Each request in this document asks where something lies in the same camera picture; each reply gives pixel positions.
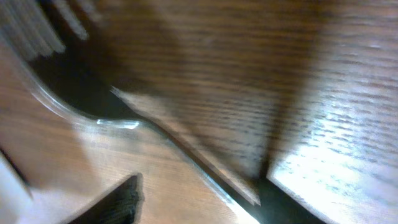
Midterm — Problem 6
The steel fork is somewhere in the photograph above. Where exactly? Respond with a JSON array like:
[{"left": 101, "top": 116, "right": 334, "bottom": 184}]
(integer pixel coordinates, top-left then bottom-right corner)
[{"left": 1, "top": 0, "right": 261, "bottom": 223}]

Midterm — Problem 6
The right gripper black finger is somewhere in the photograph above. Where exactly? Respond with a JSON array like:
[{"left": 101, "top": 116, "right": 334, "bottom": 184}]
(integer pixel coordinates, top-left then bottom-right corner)
[{"left": 68, "top": 173, "right": 144, "bottom": 224}]

